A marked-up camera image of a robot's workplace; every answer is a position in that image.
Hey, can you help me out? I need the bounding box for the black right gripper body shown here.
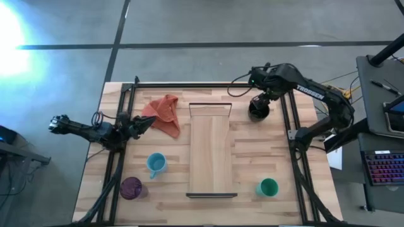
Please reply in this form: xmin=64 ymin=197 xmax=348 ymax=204
xmin=251 ymin=89 xmax=275 ymax=110

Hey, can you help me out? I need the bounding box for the black ceramic mug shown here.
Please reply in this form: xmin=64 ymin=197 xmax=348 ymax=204
xmin=247 ymin=100 xmax=271 ymax=123

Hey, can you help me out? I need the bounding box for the purple translucent cup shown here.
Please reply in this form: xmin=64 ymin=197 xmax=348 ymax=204
xmin=119 ymin=176 xmax=149 ymax=201

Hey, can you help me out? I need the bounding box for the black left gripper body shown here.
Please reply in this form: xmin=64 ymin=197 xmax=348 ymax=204
xmin=118 ymin=112 xmax=145 ymax=141

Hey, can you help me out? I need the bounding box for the grey side desk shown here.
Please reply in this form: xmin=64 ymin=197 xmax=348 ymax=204
xmin=355 ymin=55 xmax=404 ymax=214

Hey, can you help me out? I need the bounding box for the black cable loop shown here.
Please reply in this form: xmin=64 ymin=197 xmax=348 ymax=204
xmin=91 ymin=110 xmax=105 ymax=127

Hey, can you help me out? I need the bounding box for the black aluminium table frame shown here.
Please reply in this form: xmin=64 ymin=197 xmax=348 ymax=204
xmin=71 ymin=75 xmax=342 ymax=226

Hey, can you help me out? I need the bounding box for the orange cloth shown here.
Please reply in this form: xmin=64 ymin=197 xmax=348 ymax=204
xmin=141 ymin=94 xmax=181 ymax=139

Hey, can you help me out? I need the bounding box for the backlit keyboard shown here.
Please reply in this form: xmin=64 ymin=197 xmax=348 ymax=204
xmin=362 ymin=150 xmax=404 ymax=187

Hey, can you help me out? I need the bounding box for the yellow cable bundle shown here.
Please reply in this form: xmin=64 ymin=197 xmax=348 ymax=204
xmin=321 ymin=82 xmax=361 ymax=100

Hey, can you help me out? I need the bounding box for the light blue mug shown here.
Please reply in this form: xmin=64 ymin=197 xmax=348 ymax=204
xmin=146 ymin=152 xmax=168 ymax=180

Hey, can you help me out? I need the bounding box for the tablet with blue screen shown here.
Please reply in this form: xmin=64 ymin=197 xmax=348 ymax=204
xmin=383 ymin=95 xmax=404 ymax=134

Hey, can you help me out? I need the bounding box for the white paper sheet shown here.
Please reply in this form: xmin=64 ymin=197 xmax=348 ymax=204
xmin=326 ymin=146 xmax=343 ymax=172

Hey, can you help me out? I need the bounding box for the black pole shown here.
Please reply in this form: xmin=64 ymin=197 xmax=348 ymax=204
xmin=368 ymin=33 xmax=404 ymax=67

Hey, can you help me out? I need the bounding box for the green plastic cup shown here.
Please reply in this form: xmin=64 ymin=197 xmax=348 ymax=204
xmin=255 ymin=178 xmax=280 ymax=198

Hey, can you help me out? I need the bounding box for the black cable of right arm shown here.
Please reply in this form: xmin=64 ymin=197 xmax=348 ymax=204
xmin=227 ymin=72 xmax=254 ymax=98

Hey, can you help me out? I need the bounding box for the black pen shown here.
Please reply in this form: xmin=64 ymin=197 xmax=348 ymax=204
xmin=370 ymin=79 xmax=401 ymax=96

